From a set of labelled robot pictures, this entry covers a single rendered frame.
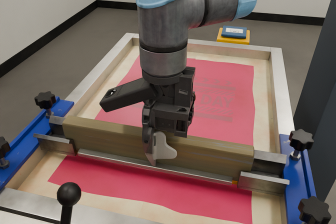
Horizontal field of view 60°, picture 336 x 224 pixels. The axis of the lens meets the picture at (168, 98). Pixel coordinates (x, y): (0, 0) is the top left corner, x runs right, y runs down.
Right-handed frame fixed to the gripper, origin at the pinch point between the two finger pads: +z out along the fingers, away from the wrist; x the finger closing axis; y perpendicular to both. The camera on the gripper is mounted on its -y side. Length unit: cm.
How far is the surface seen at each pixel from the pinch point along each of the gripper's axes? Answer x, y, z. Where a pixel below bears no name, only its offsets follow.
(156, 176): -1.7, 0.9, 5.3
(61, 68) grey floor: 183, -152, 101
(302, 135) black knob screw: 6.1, 28.1, -5.4
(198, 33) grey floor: 303, -31, 99
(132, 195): -7.2, -2.4, 5.4
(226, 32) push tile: 76, 9, 3
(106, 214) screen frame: -14.4, -4.3, 1.9
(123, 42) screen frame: 52, -27, 2
